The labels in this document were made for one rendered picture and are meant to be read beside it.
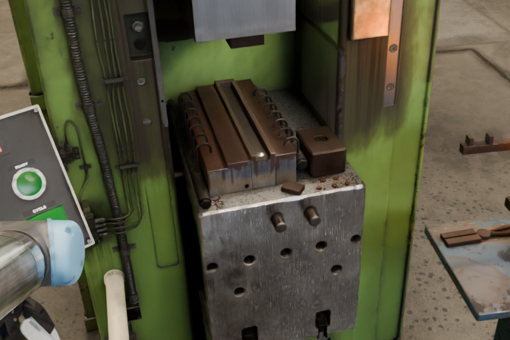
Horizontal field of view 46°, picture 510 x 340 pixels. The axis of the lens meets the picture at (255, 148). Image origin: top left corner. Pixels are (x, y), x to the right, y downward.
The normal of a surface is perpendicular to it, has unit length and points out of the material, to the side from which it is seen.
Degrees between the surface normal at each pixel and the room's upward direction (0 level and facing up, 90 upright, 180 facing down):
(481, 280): 0
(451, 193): 0
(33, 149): 60
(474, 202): 0
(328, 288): 90
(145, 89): 90
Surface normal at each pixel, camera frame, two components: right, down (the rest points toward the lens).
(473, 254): -0.04, -0.86
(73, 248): 1.00, -0.03
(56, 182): 0.53, -0.11
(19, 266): 0.90, -0.44
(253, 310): 0.25, 0.48
